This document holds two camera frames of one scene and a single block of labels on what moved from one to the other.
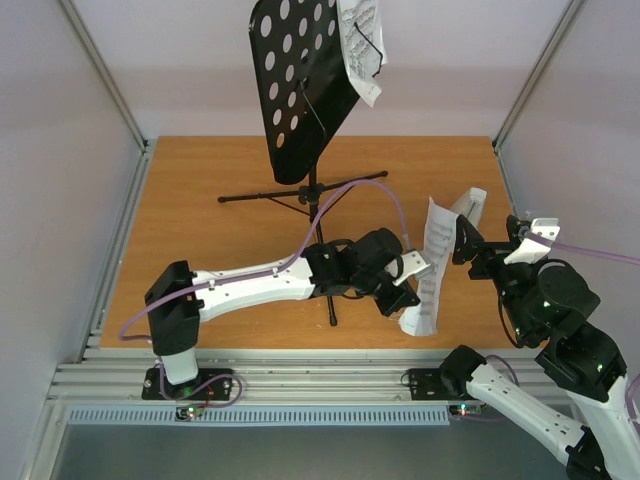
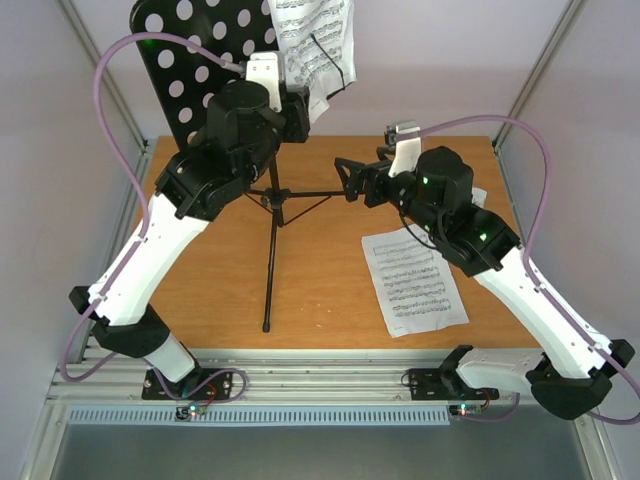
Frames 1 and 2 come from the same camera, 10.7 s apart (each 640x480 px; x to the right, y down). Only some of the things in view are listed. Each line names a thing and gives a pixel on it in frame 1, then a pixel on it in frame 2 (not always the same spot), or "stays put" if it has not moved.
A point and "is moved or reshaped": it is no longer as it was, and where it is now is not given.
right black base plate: x=426 y=384 stays put
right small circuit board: x=465 y=409 stays put
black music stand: x=307 y=84 → x=185 y=79
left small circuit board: x=185 y=412 stays put
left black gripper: x=404 y=298 → x=299 y=104
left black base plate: x=213 y=384 stays put
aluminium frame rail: x=282 y=375 stays put
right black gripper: x=481 y=261 → x=368 y=182
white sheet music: x=421 y=319 is moved or reshaped
